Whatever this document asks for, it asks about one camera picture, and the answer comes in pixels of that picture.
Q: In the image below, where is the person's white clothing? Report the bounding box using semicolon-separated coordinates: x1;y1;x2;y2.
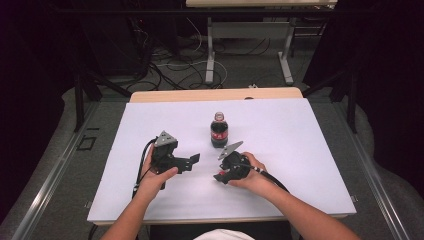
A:
194;228;255;240

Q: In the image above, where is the bundle of black floor cables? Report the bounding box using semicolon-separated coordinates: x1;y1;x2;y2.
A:
128;18;208;92

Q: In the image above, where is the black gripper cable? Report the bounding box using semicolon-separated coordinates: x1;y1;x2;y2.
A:
246;162;290;194
131;138;158;200

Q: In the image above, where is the white table mat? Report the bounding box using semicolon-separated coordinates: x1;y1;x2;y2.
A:
86;97;357;224

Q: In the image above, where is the white floor cable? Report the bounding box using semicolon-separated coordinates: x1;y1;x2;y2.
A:
156;17;229;88

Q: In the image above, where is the silver floor rail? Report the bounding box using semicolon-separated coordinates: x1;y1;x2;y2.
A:
331;99;403;240
10;101;102;240

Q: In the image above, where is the person's right hand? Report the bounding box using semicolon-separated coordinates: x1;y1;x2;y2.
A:
229;151;278;198

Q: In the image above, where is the cola bottle with red label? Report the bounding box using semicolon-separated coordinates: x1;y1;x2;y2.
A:
209;111;230;149

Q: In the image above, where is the black metal stand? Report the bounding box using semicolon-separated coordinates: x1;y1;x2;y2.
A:
73;71;133;133
300;68;360;135

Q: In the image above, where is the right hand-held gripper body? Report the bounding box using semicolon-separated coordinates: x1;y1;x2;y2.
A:
217;140;253;182

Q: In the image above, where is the person's left hand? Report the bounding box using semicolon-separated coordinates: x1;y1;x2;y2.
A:
137;145;180;202

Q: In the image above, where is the wooden table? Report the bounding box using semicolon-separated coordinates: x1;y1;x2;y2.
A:
128;86;305;104

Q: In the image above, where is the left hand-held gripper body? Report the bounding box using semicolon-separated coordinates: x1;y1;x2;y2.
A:
150;130;190;175

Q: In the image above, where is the white metal desk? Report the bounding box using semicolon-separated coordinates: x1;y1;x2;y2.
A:
185;0;338;87

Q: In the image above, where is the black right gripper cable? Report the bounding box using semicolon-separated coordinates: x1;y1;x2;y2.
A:
246;162;290;194

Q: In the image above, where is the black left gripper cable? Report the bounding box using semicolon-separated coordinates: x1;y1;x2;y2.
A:
131;138;158;200

